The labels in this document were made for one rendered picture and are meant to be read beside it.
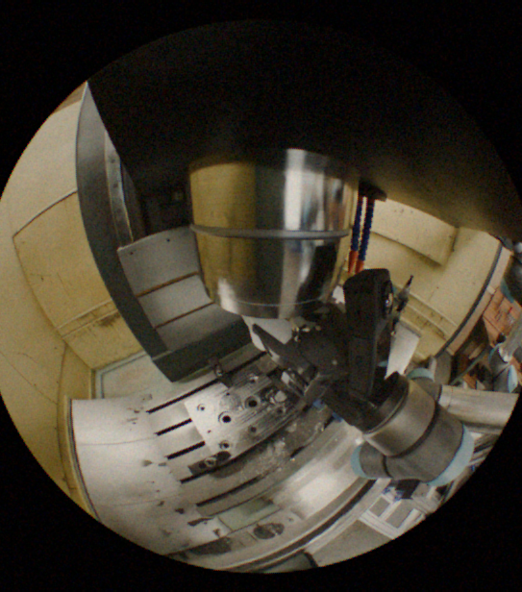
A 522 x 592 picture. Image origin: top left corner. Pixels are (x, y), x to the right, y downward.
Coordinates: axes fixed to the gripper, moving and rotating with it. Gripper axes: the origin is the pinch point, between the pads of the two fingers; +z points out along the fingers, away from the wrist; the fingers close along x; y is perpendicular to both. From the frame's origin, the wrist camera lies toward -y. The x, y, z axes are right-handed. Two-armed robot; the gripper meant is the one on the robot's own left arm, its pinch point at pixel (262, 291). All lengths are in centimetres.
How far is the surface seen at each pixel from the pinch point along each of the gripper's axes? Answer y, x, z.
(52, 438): 39, -101, 13
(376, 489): 58, 7, -67
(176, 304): 26.0, -10.0, 41.3
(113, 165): -28, -20, 43
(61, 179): -43, -57, 82
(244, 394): 40.2, -4.2, 2.7
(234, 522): 76, -46, -43
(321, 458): 63, 4, -36
